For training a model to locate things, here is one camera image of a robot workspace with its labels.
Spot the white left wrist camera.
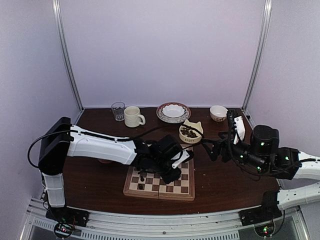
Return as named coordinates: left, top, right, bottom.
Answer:
left=171, top=149, right=190, bottom=169

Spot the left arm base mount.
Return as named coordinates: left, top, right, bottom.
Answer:
left=45, top=207, right=90, bottom=227

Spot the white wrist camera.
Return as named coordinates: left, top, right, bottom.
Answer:
left=171, top=149, right=190, bottom=169
left=227, top=110, right=246, bottom=145

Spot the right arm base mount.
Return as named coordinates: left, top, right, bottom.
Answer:
left=239, top=206, right=283, bottom=226

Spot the aluminium front rail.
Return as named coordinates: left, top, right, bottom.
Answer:
left=17, top=198, right=311, bottom=240

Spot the white scalloped bowl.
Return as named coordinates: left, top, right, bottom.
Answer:
left=161, top=104, right=185, bottom=118

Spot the cream cat-ear bowl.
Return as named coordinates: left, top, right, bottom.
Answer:
left=179, top=119, right=204, bottom=144

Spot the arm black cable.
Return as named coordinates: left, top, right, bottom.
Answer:
left=226, top=109, right=301, bottom=181
left=27, top=124, right=186, bottom=168

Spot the small white floral bowl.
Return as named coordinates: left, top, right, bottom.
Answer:
left=209, top=105, right=228, bottom=122

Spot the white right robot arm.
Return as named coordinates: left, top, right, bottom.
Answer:
left=200, top=125, right=320, bottom=221

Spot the right aluminium frame post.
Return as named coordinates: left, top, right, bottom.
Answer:
left=241, top=0, right=273, bottom=112

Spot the wooden chess board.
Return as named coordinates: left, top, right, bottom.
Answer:
left=123, top=159, right=195, bottom=201

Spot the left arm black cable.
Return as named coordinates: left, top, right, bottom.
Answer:
left=27, top=124, right=186, bottom=168

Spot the left aluminium frame post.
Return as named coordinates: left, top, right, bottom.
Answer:
left=52, top=0, right=84, bottom=112

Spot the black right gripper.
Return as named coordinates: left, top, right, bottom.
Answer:
left=200, top=131, right=267, bottom=174

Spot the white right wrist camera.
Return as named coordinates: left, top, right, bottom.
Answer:
left=227, top=110, right=246, bottom=145

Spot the aluminium frame post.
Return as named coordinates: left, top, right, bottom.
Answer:
left=241, top=0, right=273, bottom=112
left=52, top=0, right=84, bottom=112

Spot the pink bowl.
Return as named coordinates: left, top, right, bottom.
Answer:
left=98, top=159, right=112, bottom=164

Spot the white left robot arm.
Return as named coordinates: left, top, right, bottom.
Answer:
left=37, top=117, right=194, bottom=222

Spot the cream ribbed mug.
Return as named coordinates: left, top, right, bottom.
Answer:
left=124, top=106, right=146, bottom=128

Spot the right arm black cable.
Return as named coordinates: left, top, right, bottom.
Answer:
left=226, top=109, right=301, bottom=181

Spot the clear drinking glass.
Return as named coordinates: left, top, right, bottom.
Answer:
left=111, top=101, right=125, bottom=122

